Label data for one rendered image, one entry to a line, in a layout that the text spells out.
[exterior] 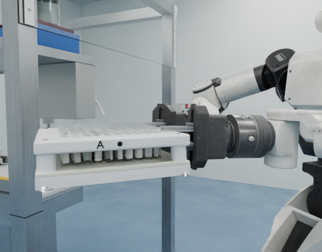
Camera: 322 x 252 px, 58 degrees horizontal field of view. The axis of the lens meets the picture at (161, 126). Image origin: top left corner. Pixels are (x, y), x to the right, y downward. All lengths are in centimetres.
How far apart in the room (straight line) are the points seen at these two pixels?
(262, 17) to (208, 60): 89
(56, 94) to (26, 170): 37
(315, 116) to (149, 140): 31
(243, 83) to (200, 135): 54
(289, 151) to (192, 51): 389
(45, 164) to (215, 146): 30
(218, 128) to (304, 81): 38
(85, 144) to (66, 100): 66
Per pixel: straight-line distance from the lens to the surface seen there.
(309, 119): 60
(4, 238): 116
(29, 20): 87
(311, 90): 86
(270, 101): 407
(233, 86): 106
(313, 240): 84
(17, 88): 84
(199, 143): 54
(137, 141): 46
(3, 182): 102
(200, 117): 54
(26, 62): 85
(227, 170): 430
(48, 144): 44
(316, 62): 86
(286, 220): 91
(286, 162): 64
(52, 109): 114
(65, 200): 113
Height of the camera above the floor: 110
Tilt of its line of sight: 4 degrees down
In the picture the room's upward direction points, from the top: straight up
